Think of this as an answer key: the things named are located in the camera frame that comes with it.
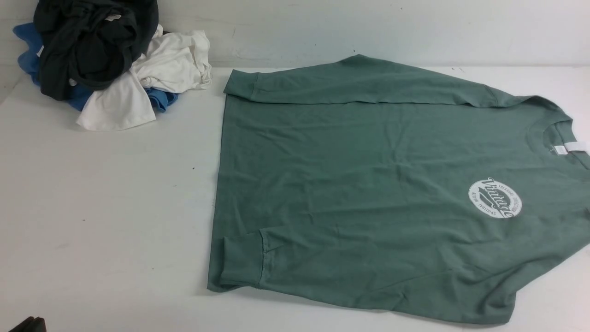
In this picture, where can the black crumpled garment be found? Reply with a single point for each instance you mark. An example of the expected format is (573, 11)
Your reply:
(91, 42)

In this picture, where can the blue crumpled garment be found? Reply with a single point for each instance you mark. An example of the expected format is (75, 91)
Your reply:
(28, 61)

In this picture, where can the green long sleeve shirt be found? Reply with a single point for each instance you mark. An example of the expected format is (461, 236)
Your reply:
(370, 184)

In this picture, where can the white crumpled shirt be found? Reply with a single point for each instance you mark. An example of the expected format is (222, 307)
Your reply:
(173, 63)

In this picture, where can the grey Piper arm image-left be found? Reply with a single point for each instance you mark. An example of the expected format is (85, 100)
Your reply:
(31, 324)

